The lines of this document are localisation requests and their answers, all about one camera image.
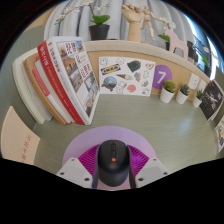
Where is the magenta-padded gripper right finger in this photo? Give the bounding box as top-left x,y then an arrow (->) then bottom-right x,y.
126,143 -> 170,189

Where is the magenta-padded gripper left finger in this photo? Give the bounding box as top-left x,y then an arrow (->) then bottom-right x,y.
55,143 -> 101,189

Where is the black computer mouse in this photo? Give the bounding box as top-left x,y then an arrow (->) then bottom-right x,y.
95,139 -> 132,188

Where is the purple mouse pad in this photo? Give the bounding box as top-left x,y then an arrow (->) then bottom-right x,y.
61,125 -> 158,192

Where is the small succulent in white pot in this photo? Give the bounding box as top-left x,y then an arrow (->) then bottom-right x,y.
159,79 -> 176,104
192,89 -> 206,109
175,83 -> 191,106

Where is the beige card with text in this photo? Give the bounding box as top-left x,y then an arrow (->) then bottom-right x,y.
0,105 -> 41,166

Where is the red-spined photo book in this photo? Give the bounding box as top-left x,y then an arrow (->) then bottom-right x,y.
36,35 -> 101,126

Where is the white rectangular sticker sheet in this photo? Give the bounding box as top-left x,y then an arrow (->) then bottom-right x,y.
98,56 -> 157,98

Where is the white sticker sheet with food stickers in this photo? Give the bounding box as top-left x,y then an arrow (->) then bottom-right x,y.
214,114 -> 224,153

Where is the brown book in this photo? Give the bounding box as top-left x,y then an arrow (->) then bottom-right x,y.
22,52 -> 68,126

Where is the purple round number sign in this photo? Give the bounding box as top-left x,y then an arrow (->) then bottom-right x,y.
151,64 -> 174,90

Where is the large white book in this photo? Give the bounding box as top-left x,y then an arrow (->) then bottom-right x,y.
12,48 -> 54,125

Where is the black book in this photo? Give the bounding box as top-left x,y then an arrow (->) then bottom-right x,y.
198,79 -> 224,122

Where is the wooden desk back shelf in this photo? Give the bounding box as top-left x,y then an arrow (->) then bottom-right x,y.
83,39 -> 214,99

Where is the white orchid in black pot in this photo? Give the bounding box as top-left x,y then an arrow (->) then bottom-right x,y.
54,0 -> 112,42
157,16 -> 177,51
199,53 -> 214,78

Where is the dark wooden horse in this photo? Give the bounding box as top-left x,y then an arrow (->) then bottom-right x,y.
186,39 -> 205,64

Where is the pink wooden horse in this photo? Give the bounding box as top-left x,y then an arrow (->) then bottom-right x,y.
163,27 -> 190,60

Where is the green desk partition panel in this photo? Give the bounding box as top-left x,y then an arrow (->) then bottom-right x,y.
0,24 -> 46,158

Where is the wooden hand model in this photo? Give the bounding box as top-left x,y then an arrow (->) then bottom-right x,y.
120,2 -> 144,43

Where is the dark-framed window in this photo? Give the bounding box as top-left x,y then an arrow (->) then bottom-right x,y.
183,13 -> 219,71

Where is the wooden mannequin figure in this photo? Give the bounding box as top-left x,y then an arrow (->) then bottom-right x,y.
139,4 -> 166,42

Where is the grey curtain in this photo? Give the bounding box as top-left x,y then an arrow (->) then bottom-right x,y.
43,0 -> 198,44

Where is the white wall socket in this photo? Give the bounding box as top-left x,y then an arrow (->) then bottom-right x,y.
187,73 -> 201,91
198,79 -> 208,93

